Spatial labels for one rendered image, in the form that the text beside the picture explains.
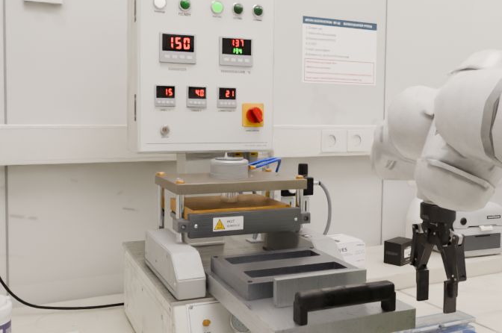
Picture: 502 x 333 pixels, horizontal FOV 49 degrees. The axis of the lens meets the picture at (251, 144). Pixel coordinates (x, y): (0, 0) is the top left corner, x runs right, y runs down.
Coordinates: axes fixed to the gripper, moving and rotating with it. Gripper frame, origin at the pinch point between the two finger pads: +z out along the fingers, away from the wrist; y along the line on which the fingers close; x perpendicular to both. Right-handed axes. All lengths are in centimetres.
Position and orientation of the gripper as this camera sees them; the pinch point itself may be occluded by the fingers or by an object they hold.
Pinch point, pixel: (435, 293)
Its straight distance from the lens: 131.4
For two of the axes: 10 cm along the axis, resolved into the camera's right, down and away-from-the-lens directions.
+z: 0.0, 10.0, 0.6
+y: 4.1, 0.5, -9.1
